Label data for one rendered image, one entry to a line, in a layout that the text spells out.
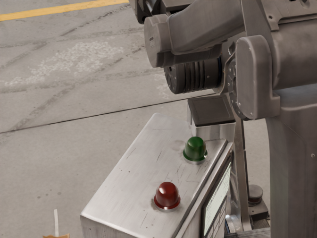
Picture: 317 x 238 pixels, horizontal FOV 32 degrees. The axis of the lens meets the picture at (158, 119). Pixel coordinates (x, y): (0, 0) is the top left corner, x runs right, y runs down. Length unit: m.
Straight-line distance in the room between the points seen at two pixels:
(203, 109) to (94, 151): 2.13
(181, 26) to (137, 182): 0.26
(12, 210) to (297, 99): 2.13
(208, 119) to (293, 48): 0.17
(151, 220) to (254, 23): 0.20
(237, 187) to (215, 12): 1.29
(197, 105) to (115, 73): 2.58
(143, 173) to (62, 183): 2.03
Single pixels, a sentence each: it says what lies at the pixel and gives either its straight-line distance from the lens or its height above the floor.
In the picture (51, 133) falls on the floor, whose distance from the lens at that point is 2.85.
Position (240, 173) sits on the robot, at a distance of 1.84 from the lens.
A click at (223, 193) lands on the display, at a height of 1.42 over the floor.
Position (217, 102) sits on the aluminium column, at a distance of 0.63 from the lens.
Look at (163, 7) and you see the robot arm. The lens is 0.86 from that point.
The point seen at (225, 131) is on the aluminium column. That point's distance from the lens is 0.61.
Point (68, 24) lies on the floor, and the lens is 3.67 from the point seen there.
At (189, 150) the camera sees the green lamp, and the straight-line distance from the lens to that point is 0.58.
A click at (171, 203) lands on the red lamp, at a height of 1.49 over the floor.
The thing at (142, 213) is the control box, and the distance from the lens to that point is 0.54.
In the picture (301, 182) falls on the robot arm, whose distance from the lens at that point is 0.51.
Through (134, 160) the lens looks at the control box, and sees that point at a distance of 0.59.
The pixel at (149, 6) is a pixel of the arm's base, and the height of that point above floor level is 1.45.
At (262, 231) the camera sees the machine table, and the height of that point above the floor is 0.83.
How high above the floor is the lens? 1.90
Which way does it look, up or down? 41 degrees down
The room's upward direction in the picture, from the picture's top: 1 degrees counter-clockwise
